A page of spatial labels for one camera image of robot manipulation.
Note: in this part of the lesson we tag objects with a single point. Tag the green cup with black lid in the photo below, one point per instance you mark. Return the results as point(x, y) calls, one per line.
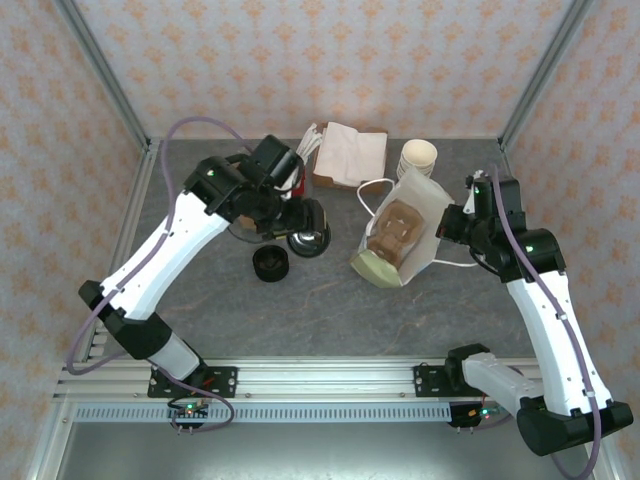
point(305, 247)

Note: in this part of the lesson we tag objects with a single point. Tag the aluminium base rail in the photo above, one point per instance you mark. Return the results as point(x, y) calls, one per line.
point(325, 380)

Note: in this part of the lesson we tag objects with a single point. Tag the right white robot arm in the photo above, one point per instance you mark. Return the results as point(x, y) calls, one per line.
point(550, 340)

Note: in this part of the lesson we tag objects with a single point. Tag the white paper napkin stack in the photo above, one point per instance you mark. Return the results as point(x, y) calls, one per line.
point(350, 150)

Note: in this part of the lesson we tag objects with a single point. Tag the grey metal panel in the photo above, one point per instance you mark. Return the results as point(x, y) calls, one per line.
point(320, 455)

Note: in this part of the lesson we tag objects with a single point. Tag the small circuit board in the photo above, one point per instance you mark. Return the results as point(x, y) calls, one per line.
point(475, 414)
point(189, 411)

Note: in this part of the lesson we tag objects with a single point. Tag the cardboard napkin box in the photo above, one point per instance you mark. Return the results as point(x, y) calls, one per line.
point(325, 181)

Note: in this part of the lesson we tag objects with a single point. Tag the black lidded coffee cup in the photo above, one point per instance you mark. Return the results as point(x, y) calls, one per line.
point(270, 263)

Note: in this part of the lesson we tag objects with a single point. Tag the white paper carry bag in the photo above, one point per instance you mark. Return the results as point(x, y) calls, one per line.
point(425, 187)

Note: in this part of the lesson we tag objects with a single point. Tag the aluminium frame post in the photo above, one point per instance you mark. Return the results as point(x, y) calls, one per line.
point(546, 70)
point(105, 70)

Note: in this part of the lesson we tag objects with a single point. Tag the brown pulp cup carrier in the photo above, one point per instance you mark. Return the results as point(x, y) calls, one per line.
point(395, 227)
point(247, 222)

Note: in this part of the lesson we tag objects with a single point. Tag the white wrapped straw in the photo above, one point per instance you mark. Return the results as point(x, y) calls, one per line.
point(316, 136)
point(321, 142)
point(308, 131)

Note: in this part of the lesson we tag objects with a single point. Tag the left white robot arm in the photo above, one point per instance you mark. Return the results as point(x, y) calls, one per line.
point(150, 265)

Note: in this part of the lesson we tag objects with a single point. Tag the cream paper cup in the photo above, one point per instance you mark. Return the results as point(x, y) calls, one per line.
point(420, 152)
point(402, 170)

